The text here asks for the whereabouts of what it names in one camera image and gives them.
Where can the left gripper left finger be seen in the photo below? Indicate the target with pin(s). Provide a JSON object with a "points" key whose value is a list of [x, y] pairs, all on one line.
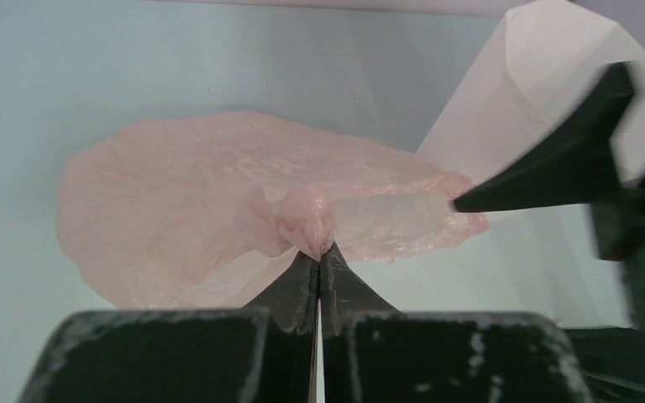
{"points": [[261, 352]]}

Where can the pink plastic trash bag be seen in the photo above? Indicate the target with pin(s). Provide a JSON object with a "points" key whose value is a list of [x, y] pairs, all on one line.
{"points": [[207, 211]]}

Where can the white paper trash bin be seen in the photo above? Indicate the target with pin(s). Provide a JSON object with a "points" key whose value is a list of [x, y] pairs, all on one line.
{"points": [[534, 69]]}

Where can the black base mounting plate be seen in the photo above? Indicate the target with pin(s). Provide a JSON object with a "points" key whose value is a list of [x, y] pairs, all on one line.
{"points": [[612, 361]]}

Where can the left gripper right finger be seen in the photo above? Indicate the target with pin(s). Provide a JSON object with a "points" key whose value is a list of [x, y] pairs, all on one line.
{"points": [[373, 352]]}

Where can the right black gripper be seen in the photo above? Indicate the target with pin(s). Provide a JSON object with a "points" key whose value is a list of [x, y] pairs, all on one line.
{"points": [[574, 164]]}

